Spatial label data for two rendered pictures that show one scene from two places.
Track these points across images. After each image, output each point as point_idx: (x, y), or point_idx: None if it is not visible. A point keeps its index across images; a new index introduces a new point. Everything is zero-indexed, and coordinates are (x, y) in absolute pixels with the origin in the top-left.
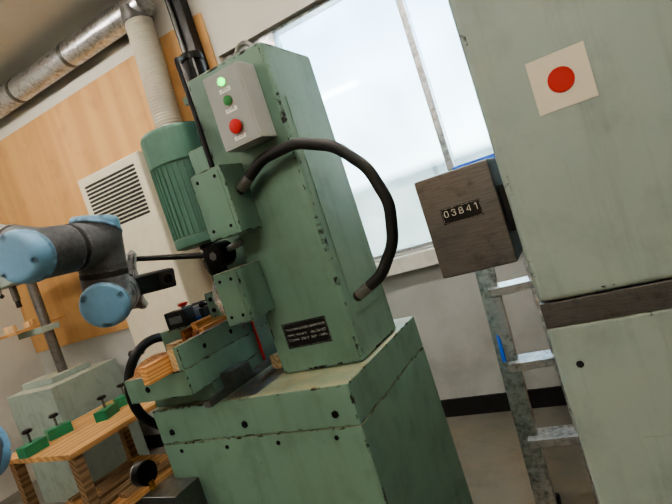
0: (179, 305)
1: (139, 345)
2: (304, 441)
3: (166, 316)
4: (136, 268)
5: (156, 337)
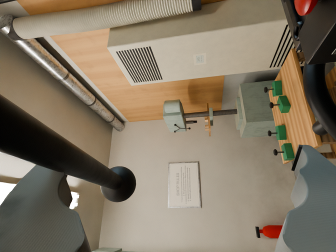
0: (312, 5)
1: (329, 123)
2: None
3: (320, 58)
4: (70, 247)
5: (317, 83)
